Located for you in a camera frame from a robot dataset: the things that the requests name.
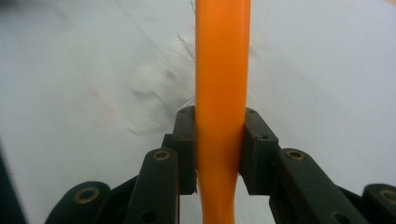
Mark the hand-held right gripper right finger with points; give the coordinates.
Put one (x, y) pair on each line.
(264, 161)

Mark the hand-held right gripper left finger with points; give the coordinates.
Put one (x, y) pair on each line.
(168, 161)

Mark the orange brush with grey bristles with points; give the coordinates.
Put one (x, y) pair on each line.
(221, 102)

